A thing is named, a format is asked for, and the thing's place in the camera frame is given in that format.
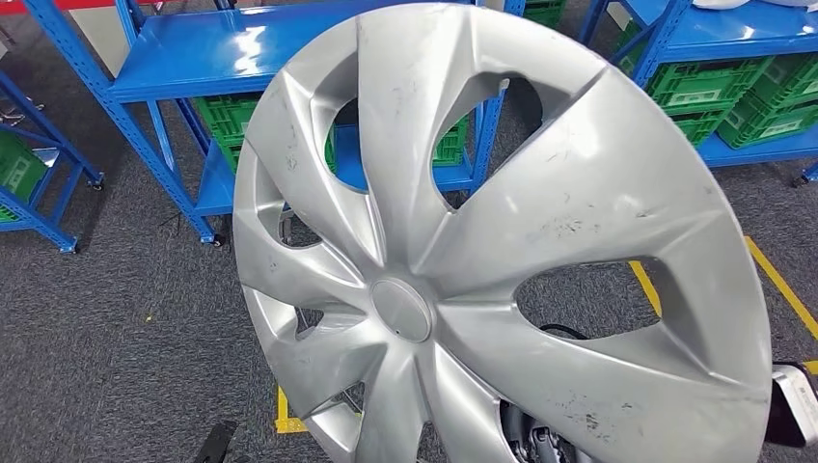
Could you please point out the silver plastic wheel cover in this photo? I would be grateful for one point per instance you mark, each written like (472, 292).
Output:
(575, 192)

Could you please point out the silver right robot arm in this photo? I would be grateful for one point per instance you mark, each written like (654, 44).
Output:
(537, 441)

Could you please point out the white plastic car part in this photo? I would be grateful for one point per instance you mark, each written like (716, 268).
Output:
(722, 3)

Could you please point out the white cabinet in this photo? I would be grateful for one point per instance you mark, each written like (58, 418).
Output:
(96, 38)

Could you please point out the black left camera bracket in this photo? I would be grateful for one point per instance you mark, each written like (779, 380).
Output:
(217, 444)

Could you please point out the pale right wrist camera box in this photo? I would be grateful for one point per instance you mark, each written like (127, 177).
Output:
(799, 402)

